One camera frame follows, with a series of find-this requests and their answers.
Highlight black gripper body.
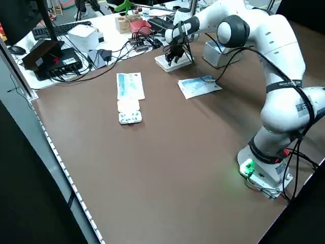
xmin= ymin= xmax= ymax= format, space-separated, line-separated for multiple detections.
xmin=167 ymin=35 xmax=187 ymax=55

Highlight white foam partition tray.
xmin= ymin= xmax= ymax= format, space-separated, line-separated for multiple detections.
xmin=154 ymin=52 xmax=195 ymax=73

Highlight aluminium first-aid case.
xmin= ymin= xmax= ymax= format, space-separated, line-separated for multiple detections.
xmin=202 ymin=40 xmax=243 ymax=69

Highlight small black power supply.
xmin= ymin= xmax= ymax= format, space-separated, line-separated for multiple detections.
xmin=147 ymin=17 xmax=176 ymax=35

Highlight usb hub with plugs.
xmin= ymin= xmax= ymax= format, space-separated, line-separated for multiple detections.
xmin=128 ymin=35 xmax=163 ymax=53

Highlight wide white blue flat packet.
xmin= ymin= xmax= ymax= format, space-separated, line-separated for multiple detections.
xmin=177 ymin=75 xmax=223 ymax=100

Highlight pink box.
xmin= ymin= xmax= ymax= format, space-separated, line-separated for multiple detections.
xmin=129 ymin=19 xmax=153 ymax=36

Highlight long white blue flat packet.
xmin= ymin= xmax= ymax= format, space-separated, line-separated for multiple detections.
xmin=116 ymin=72 xmax=146 ymax=101

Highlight wooden box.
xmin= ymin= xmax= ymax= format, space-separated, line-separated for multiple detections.
xmin=114 ymin=15 xmax=142 ymax=34

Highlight black plug adapter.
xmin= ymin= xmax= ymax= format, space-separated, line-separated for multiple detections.
xmin=97 ymin=49 xmax=113 ymax=62

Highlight green plant toy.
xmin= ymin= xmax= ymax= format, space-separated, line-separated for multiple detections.
xmin=113 ymin=0 xmax=136 ymax=16

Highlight white plastic hinged box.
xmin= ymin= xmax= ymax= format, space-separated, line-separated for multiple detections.
xmin=117 ymin=99 xmax=143 ymax=126

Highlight white side desk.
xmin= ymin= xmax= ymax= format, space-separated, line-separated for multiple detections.
xmin=7 ymin=0 xmax=221 ymax=90

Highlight white cube box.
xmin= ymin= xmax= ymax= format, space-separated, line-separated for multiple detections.
xmin=67 ymin=24 xmax=100 ymax=53

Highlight black tripod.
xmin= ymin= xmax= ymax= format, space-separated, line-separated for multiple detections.
xmin=75 ymin=0 xmax=105 ymax=21

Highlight black keyboard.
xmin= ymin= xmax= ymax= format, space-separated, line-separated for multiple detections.
xmin=31 ymin=21 xmax=93 ymax=41

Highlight dark brown wedge box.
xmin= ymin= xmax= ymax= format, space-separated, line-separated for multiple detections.
xmin=21 ymin=40 xmax=66 ymax=72

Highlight black computer mouse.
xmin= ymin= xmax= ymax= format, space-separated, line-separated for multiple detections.
xmin=7 ymin=45 xmax=27 ymax=55

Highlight black computer monitor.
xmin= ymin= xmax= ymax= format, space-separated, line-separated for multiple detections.
xmin=0 ymin=0 xmax=58 ymax=46

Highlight black network switch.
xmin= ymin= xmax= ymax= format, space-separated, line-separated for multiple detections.
xmin=34 ymin=47 xmax=84 ymax=81

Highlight grey table edge rail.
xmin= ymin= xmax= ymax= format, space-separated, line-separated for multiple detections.
xmin=0 ymin=96 xmax=106 ymax=244

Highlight black arm base cable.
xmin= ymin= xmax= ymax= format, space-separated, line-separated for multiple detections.
xmin=281 ymin=138 xmax=320 ymax=203

